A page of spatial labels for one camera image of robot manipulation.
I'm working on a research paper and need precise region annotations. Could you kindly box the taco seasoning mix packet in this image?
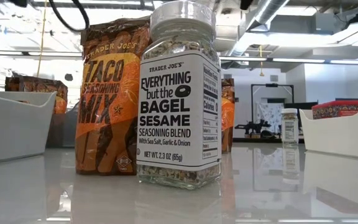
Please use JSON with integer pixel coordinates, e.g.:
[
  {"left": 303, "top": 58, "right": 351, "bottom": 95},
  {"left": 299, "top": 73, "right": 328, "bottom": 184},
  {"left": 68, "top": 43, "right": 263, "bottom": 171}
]
[
  {"left": 221, "top": 77, "right": 236, "bottom": 154},
  {"left": 4, "top": 75, "right": 39, "bottom": 94},
  {"left": 75, "top": 16, "right": 152, "bottom": 176},
  {"left": 34, "top": 79, "right": 69, "bottom": 115}
]

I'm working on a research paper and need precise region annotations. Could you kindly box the light grey plastic bin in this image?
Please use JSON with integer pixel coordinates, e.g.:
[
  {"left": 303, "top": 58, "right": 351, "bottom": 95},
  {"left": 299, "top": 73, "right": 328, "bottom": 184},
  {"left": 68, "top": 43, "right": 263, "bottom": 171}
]
[{"left": 0, "top": 91, "right": 58, "bottom": 166}]

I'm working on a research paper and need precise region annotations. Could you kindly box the bagel seasoning glass jar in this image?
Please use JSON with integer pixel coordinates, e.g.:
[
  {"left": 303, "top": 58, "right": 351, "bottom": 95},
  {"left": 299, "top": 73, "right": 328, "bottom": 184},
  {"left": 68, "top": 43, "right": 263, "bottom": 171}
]
[
  {"left": 280, "top": 108, "right": 300, "bottom": 147},
  {"left": 135, "top": 0, "right": 223, "bottom": 190}
]

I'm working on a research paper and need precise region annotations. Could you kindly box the black machine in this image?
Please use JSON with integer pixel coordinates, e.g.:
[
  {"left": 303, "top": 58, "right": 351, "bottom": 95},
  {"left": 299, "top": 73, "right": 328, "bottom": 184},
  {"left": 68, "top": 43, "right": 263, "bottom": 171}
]
[{"left": 234, "top": 119, "right": 276, "bottom": 139}]

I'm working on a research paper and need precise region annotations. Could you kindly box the white patterned cloth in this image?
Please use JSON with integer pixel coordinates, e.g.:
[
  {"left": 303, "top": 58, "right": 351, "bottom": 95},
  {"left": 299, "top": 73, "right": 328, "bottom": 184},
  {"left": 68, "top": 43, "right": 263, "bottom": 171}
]
[{"left": 256, "top": 102, "right": 284, "bottom": 133}]

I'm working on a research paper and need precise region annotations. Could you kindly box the black monitor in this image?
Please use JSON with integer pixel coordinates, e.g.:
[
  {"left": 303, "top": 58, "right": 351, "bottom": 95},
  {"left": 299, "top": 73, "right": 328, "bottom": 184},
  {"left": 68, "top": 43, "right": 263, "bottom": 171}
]
[{"left": 297, "top": 101, "right": 319, "bottom": 121}]

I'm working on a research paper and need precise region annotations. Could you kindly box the white plastic bin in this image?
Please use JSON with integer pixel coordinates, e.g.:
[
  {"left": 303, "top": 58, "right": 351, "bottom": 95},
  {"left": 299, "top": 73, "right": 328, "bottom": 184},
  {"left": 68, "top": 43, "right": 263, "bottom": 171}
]
[{"left": 299, "top": 92, "right": 358, "bottom": 162}]

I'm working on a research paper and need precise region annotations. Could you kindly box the yellow hanging cord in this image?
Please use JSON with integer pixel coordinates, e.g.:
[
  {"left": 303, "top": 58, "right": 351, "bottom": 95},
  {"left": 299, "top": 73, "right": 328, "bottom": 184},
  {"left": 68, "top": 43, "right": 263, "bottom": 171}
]
[{"left": 35, "top": 0, "right": 48, "bottom": 78}]

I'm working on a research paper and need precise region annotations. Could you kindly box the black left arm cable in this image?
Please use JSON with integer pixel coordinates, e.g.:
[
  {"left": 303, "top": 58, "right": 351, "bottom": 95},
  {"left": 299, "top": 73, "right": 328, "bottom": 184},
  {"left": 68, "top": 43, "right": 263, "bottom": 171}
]
[{"left": 47, "top": 0, "right": 91, "bottom": 33}]

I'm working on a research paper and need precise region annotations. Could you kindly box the silver ventilation duct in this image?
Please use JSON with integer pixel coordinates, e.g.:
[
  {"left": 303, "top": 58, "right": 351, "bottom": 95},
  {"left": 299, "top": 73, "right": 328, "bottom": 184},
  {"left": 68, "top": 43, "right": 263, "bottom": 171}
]
[{"left": 221, "top": 0, "right": 291, "bottom": 68}]

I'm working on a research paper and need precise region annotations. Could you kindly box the thin black stand frame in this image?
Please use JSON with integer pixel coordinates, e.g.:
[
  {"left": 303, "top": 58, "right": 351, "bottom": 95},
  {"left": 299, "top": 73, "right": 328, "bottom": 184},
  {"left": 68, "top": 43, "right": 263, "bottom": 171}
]
[{"left": 251, "top": 83, "right": 295, "bottom": 139}]

